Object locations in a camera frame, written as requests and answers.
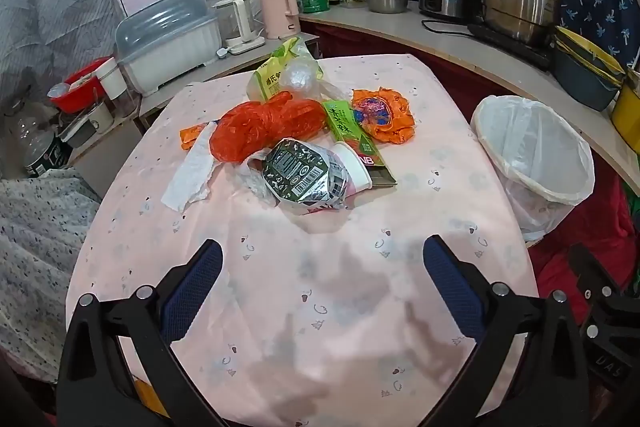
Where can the silver black snack wrapper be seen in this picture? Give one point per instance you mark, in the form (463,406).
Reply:
(295,174)

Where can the trash bin with white liner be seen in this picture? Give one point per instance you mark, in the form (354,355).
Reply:
(530,147)

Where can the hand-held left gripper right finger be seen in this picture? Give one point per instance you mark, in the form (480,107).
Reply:
(452,287)

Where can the white power plug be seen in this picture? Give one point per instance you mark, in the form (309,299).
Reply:
(223,52)

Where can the low side shelf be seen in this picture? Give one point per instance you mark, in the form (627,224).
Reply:
(100,162)

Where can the beige kitchen counter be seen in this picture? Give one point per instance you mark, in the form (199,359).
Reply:
(450,42)

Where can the white mug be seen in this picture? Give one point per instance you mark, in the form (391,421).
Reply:
(101,117)

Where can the yellow bucket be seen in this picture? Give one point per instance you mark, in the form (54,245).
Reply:
(627,112)

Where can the floral cloth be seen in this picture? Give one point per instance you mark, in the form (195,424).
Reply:
(35,247)

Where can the yellow-green snack packet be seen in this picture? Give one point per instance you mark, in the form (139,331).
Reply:
(265,82)

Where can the grey printed curtain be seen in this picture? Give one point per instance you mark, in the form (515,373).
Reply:
(55,7)

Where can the stacked dark yellow basins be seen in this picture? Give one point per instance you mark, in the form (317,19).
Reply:
(582,82)

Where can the clear plastic bag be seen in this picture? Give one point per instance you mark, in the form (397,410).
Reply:
(300,77)

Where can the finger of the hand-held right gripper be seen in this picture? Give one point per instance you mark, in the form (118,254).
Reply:
(592,267)

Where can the orange snack wrapper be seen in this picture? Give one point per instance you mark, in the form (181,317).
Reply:
(382,114)

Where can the green printed packet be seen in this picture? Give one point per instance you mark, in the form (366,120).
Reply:
(345,127)

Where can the white power strip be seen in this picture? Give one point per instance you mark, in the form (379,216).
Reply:
(247,46)

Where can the red plastic bag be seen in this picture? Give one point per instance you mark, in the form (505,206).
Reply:
(265,122)

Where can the white lidded container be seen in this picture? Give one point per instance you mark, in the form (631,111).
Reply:
(112,79)

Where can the red cloth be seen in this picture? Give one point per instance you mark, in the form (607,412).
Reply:
(600,227)

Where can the white paper cup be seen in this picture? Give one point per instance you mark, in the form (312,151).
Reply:
(357,169)

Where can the white paper towel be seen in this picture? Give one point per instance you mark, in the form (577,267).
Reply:
(187,177)

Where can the black induction cooker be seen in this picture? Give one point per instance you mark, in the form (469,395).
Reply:
(505,39)

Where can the pink electric kettle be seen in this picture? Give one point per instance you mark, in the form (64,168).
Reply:
(277,9)

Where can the small orange packet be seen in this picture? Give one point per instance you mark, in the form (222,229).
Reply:
(192,136)

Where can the red plastic basin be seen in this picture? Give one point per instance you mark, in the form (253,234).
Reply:
(75,99)

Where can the pink printed tablecloth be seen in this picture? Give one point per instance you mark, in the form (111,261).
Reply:
(300,267)

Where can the white dish box with lid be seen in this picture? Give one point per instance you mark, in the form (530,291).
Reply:
(165,52)

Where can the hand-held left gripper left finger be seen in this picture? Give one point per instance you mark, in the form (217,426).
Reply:
(192,292)

